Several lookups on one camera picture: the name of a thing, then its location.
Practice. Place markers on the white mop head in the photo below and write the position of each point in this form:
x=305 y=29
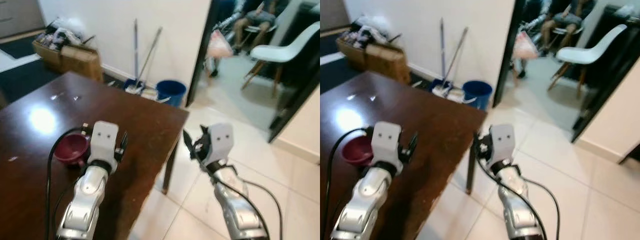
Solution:
x=450 y=93
x=142 y=93

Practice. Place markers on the maroon plastic bowl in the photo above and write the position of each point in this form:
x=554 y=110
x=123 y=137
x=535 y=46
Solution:
x=67 y=147
x=356 y=149

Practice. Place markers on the grey door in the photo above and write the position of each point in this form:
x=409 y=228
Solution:
x=332 y=12
x=20 y=15

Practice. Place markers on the light grey left wrist camera mount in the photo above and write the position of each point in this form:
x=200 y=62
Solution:
x=104 y=140
x=387 y=140

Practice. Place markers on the dark wooden table leg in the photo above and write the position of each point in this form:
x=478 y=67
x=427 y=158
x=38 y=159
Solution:
x=169 y=172
x=470 y=175

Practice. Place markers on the grey mop pole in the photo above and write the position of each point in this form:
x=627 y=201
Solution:
x=443 y=50
x=135 y=50

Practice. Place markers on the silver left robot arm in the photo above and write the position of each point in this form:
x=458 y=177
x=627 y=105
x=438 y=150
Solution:
x=90 y=192
x=367 y=192

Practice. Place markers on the pink plastic bag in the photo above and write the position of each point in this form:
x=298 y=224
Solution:
x=219 y=46
x=525 y=47

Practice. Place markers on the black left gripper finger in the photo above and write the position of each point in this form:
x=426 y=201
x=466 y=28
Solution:
x=413 y=141
x=124 y=140

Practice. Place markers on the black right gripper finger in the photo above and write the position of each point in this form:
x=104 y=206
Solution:
x=477 y=141
x=485 y=131
x=204 y=131
x=189 y=142

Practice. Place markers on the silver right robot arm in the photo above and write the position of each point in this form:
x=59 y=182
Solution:
x=240 y=210
x=515 y=210

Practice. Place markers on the light grey right wrist camera mount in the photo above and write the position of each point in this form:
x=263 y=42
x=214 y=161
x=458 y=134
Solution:
x=220 y=142
x=501 y=142

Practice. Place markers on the black door frame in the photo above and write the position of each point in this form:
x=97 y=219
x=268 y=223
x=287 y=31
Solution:
x=202 y=55
x=507 y=55

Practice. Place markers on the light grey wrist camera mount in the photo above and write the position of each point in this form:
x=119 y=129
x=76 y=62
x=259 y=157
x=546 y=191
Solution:
x=104 y=140
x=220 y=142
x=387 y=140
x=501 y=142

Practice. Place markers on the open box of clutter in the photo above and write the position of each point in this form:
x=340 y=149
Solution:
x=50 y=47
x=352 y=47

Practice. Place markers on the brown cardboard box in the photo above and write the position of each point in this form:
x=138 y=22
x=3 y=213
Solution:
x=80 y=61
x=387 y=62

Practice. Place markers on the dark blue floor mat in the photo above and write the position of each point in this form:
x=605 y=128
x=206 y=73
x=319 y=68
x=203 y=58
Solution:
x=25 y=75
x=335 y=75

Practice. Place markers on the white chair with wooden legs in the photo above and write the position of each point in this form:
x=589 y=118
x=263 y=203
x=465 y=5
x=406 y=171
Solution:
x=285 y=50
x=590 y=52

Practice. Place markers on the blue plastic bucket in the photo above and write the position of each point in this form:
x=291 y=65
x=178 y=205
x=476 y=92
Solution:
x=171 y=92
x=477 y=94

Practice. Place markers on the seated person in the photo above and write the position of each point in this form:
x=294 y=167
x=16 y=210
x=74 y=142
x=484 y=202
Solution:
x=257 y=17
x=567 y=20

